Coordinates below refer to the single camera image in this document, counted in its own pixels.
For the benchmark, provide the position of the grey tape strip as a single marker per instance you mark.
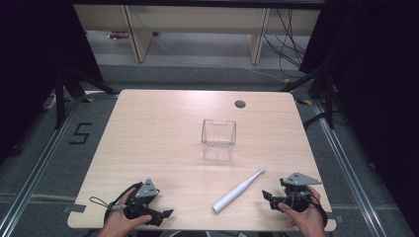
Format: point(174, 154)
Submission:
point(75, 208)

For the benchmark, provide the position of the white electric toothbrush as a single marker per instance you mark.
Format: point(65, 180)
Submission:
point(235, 192)

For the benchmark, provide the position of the light wooden desk frame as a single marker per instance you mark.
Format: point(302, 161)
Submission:
point(197, 20)

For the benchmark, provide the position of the black metal stand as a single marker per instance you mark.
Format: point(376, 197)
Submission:
point(328, 98)
point(60, 98)

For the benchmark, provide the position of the small pink object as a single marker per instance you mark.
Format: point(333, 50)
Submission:
point(118, 35)

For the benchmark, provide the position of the clear plastic container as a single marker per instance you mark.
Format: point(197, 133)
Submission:
point(218, 142)

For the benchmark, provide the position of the round grey table grommet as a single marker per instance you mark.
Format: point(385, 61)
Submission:
point(240, 104)

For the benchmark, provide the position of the person's right hand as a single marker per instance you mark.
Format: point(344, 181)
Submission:
point(306, 222)

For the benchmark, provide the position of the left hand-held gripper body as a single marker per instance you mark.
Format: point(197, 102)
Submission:
point(147, 190)

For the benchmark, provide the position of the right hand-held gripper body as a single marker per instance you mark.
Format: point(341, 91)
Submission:
point(298, 194)

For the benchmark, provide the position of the person's left hand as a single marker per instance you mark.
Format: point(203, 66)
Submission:
point(116, 223)

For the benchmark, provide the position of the aluminium floor rail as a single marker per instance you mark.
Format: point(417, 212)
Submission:
point(349, 171)
point(36, 171)

